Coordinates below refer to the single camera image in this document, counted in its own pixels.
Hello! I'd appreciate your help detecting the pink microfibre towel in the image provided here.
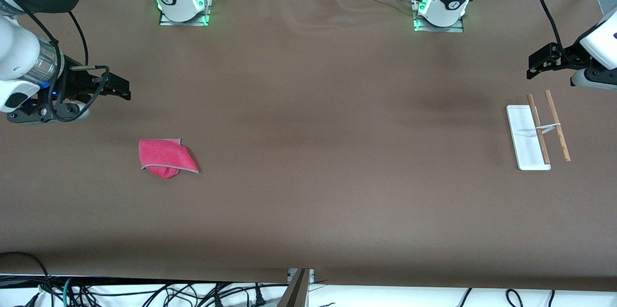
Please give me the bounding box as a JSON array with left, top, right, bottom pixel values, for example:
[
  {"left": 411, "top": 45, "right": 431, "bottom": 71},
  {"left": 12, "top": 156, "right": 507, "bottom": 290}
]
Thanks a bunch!
[{"left": 138, "top": 137, "right": 200, "bottom": 180}]

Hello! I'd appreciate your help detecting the white rack with wooden rods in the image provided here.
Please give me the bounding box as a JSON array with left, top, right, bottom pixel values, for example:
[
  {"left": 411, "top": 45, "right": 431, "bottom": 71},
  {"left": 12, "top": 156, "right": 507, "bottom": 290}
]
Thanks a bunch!
[{"left": 505, "top": 89, "right": 572, "bottom": 172}]

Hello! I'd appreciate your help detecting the aluminium profile beam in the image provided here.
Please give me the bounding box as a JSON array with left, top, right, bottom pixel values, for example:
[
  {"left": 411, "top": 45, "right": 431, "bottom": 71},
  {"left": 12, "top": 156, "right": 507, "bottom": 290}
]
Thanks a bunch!
[{"left": 277, "top": 268, "right": 312, "bottom": 307}]

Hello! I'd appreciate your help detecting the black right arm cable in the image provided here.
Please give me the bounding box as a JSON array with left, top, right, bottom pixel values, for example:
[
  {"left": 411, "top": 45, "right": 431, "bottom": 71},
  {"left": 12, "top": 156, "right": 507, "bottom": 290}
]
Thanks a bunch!
[{"left": 48, "top": 8, "right": 110, "bottom": 122}]

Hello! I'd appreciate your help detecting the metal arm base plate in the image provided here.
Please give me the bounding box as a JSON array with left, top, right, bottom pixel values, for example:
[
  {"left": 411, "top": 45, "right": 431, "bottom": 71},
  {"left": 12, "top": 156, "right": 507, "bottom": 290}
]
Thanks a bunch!
[
  {"left": 159, "top": 0, "right": 212, "bottom": 27},
  {"left": 413, "top": 0, "right": 465, "bottom": 34}
]

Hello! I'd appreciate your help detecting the black arched floor cable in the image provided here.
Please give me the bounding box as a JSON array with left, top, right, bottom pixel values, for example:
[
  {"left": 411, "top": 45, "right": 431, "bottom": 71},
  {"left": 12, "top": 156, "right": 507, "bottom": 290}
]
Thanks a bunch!
[{"left": 0, "top": 251, "right": 54, "bottom": 307}]

